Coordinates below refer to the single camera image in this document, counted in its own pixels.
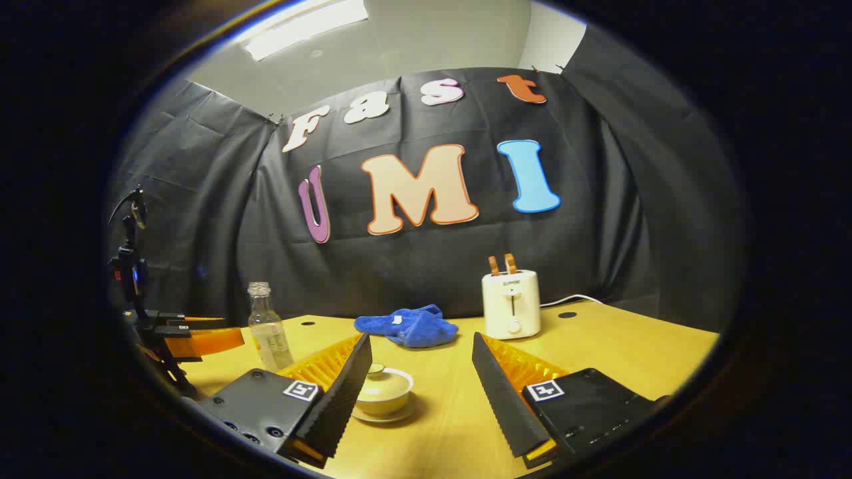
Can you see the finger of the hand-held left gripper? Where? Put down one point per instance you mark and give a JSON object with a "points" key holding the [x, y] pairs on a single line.
{"points": [[176, 322], [176, 346]]}

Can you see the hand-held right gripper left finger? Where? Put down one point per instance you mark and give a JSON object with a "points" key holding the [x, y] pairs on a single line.
{"points": [[339, 399]]}

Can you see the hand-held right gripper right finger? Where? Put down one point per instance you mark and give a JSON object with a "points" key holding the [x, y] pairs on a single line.
{"points": [[506, 406]]}

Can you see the white teacup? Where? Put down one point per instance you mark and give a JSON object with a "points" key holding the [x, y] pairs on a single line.
{"points": [[383, 404]]}

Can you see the white teacup lid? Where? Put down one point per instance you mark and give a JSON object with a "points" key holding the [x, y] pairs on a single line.
{"points": [[388, 382]]}

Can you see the clear glass water bottle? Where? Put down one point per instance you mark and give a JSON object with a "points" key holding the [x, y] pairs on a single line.
{"points": [[267, 332]]}

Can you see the cream toaster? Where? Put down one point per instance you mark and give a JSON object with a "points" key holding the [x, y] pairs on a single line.
{"points": [[511, 306]]}

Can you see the blue towel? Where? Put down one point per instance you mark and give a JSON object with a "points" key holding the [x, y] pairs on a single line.
{"points": [[413, 327]]}

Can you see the toast slice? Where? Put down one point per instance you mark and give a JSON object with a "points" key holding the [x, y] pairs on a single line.
{"points": [[493, 266], [510, 263]]}

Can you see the black backdrop cloth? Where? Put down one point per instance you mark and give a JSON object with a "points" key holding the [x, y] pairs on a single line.
{"points": [[432, 266]]}

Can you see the ceiling light panel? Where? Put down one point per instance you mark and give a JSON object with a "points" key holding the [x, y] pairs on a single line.
{"points": [[303, 26]]}

